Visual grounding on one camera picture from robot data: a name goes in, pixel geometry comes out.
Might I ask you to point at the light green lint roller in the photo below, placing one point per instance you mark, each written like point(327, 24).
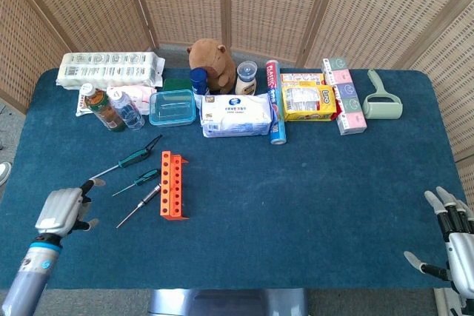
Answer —
point(381, 109)

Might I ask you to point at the yellow snack box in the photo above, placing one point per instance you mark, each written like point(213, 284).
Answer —
point(307, 103)

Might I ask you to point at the white mayonnaise bottle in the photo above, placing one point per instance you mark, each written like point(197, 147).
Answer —
point(246, 84)

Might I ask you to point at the clear water bottle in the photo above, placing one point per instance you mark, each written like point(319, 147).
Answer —
point(127, 110)

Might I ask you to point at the blue white spray can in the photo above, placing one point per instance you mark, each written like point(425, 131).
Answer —
point(199, 81)

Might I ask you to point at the pastel tissue pack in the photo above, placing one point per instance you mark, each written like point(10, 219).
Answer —
point(346, 101)

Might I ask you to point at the black silver precision screwdriver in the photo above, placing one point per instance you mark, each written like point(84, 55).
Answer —
point(150, 195)

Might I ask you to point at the white toilet paper pack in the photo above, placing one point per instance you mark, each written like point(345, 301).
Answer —
point(107, 68)

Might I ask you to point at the brown capybara plush toy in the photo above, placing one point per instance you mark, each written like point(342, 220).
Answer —
point(213, 60)

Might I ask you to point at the green tea bottle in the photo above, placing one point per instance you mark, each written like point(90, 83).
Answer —
point(105, 109)

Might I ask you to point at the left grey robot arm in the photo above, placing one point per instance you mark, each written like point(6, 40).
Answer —
point(31, 275)

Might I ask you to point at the orange screwdriver rack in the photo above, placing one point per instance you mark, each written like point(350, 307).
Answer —
point(165, 183)

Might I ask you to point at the white blue wet wipes pack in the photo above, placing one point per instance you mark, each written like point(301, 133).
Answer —
point(235, 114)

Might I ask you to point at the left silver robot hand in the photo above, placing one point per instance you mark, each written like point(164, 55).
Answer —
point(59, 208)

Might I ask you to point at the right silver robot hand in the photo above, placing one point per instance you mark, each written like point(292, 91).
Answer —
point(463, 253)

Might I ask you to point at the blue plastic wrap roll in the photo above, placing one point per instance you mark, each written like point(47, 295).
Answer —
point(276, 109)

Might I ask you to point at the white yellow flat box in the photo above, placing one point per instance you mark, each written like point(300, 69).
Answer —
point(301, 78)

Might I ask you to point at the pink white snack bag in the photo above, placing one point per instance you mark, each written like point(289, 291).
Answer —
point(142, 95)

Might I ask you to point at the white shoe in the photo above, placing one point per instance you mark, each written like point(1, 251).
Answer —
point(4, 173)

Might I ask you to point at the blue felt table cover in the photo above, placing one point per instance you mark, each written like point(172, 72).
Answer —
point(296, 201)

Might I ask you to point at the clear container blue lid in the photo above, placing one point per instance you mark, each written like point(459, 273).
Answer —
point(172, 109)

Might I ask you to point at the grey robot torso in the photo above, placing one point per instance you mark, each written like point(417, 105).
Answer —
point(222, 303)

